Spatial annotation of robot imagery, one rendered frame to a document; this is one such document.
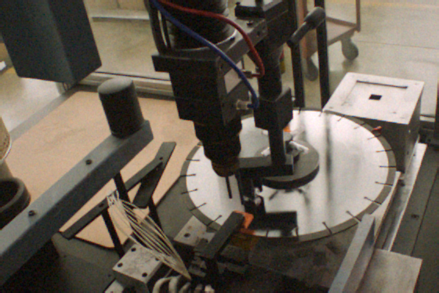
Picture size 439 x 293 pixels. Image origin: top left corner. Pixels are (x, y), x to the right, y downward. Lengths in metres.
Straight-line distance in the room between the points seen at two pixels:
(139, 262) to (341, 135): 0.40
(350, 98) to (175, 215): 0.45
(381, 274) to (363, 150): 0.20
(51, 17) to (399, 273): 0.61
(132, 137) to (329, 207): 0.32
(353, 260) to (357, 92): 0.58
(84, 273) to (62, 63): 0.44
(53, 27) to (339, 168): 0.48
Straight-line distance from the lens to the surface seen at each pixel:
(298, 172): 0.76
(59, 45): 0.55
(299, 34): 0.60
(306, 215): 0.71
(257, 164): 0.70
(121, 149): 0.76
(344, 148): 0.83
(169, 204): 1.09
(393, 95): 1.08
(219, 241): 0.64
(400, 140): 1.01
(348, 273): 0.57
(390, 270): 0.81
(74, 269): 0.91
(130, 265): 0.78
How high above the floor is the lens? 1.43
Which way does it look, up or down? 34 degrees down
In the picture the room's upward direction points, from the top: 11 degrees counter-clockwise
